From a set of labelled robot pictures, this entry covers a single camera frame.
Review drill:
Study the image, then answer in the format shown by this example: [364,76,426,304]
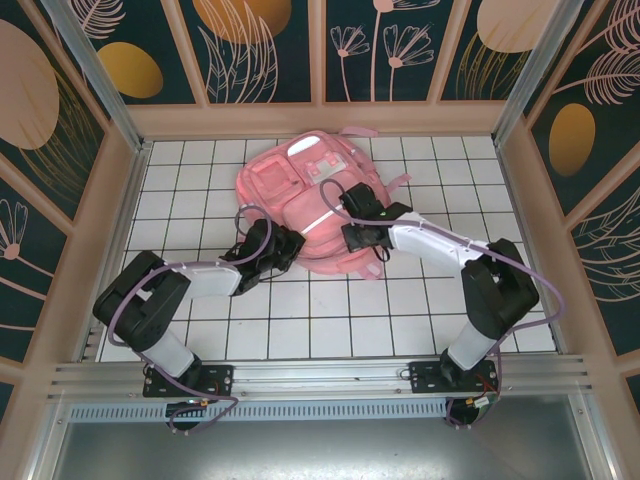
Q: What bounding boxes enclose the dark wall panel pink flower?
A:
[0,154,71,366]

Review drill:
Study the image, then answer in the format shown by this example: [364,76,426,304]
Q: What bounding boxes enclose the black base electronics box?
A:
[164,397,211,432]
[446,394,503,427]

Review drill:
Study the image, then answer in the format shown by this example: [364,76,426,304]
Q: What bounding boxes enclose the dark wall panel pink leaves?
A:
[567,174,640,361]

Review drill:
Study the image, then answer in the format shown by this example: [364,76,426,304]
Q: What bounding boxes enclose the dark wall panel yellow oval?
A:
[74,0,204,107]

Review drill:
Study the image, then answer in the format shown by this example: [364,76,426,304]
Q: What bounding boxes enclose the dark wall panel white leaves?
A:
[179,0,319,106]

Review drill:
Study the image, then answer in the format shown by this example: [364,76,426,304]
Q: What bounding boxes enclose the pink backpack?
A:
[234,124,414,281]

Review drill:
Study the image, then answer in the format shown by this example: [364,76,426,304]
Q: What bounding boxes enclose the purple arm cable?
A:
[319,178,569,429]
[107,206,276,435]

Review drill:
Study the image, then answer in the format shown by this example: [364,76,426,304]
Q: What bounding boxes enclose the slotted grey cable duct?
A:
[69,402,449,421]

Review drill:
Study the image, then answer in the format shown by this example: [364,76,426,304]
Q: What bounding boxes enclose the aluminium frame strut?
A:
[22,399,74,480]
[569,394,619,480]

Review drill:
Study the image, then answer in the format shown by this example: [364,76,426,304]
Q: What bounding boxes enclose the grey sheet metal panel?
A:
[49,418,594,480]

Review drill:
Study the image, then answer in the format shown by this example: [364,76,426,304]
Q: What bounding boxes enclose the aluminium corner post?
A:
[39,0,154,156]
[491,0,601,149]

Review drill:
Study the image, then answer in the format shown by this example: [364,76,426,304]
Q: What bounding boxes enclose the aluminium side floor rail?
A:
[74,143,154,362]
[493,142,569,357]

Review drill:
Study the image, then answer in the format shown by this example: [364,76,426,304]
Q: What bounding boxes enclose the dark wall panel beige oval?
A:
[437,0,556,104]

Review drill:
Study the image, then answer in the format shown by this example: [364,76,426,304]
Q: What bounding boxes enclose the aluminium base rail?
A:
[47,354,594,401]

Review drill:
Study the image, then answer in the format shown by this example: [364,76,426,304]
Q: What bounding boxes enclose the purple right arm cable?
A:
[319,178,569,429]

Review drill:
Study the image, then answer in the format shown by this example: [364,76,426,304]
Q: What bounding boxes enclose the dark wall panel pink fern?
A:
[524,0,640,216]

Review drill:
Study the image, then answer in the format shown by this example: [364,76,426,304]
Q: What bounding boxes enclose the dark wall panel gold lines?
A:
[0,0,111,226]

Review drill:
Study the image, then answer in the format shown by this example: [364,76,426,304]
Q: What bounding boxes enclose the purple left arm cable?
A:
[107,206,276,435]

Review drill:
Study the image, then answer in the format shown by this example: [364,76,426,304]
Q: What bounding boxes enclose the dark wall panel pink flowers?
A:
[322,0,441,106]

